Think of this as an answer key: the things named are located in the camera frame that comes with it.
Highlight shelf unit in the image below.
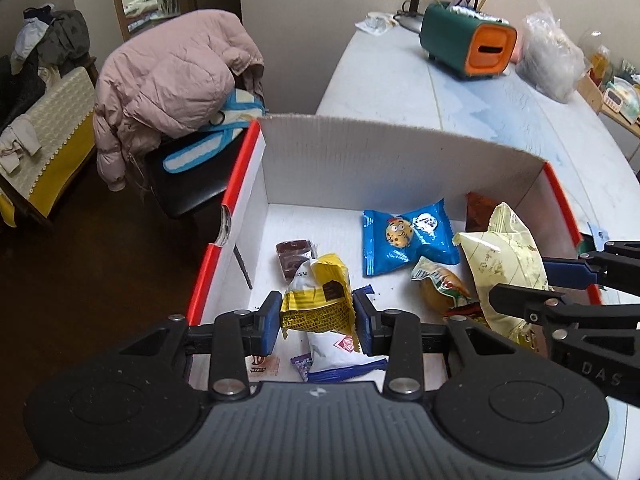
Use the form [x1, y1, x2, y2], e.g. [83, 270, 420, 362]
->
[122, 0, 181, 31]

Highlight white cloth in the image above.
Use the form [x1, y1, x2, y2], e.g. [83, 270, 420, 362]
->
[0, 115, 43, 173]

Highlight wet wipes pack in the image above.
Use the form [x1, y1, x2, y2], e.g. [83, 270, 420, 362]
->
[612, 77, 640, 121]

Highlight blue and white bag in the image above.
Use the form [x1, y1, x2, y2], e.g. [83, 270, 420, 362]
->
[162, 89, 268, 175]

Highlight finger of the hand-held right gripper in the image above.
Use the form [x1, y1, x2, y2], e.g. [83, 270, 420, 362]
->
[542, 241, 640, 292]
[489, 284, 640, 332]

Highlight orange snack packet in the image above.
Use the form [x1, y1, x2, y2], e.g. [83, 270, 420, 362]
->
[248, 354, 281, 376]

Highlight pale yellow snack packet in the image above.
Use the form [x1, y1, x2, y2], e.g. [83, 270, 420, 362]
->
[453, 202, 556, 351]

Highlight copper foil snack packet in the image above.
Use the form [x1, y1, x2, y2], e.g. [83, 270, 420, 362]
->
[466, 192, 506, 233]

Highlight white and blue garment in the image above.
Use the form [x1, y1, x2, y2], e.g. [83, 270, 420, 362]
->
[11, 5, 56, 68]

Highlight black seat chair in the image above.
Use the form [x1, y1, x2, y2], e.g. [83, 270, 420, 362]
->
[145, 65, 266, 218]

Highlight blue cookie packet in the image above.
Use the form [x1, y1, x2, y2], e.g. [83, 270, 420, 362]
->
[362, 199, 461, 278]

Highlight brown chocolate cake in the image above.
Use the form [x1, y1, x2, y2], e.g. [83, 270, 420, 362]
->
[275, 240, 319, 281]

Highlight white paper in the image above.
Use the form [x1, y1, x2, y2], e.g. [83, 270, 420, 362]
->
[355, 11, 398, 36]

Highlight pink flat item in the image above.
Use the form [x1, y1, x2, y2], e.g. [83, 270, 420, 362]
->
[507, 30, 526, 63]

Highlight white and blue snack packet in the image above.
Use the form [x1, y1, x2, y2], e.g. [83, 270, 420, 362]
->
[305, 286, 390, 385]

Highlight pink padded jacket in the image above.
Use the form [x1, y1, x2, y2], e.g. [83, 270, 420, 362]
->
[94, 9, 265, 192]

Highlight red cardboard box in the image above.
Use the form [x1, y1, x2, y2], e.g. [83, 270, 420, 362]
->
[186, 114, 603, 393]

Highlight small yellow bread packet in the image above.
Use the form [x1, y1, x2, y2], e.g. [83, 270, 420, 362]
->
[411, 256, 481, 316]

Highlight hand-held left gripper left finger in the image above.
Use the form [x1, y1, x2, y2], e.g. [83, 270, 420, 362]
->
[115, 290, 283, 401]

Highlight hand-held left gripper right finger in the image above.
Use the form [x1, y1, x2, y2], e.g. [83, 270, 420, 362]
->
[352, 291, 516, 401]

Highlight green and orange tissue box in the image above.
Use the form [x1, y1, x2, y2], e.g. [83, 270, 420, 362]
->
[419, 2, 518, 82]

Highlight yellow drink bottle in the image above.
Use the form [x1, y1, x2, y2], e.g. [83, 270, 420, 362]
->
[590, 45, 613, 86]

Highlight small wrapped candy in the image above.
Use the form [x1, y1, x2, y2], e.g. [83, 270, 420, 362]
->
[290, 354, 315, 383]

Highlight dark clothes pile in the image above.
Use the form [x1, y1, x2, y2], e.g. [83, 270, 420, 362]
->
[0, 5, 91, 126]

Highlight clear plastic bag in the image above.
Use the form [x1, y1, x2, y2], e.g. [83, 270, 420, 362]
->
[515, 0, 586, 103]

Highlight wooden desk rack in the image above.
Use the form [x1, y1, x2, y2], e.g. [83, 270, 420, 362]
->
[577, 72, 640, 138]

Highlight bench with cream yellow cover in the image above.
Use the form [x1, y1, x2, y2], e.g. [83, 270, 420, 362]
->
[0, 55, 98, 233]

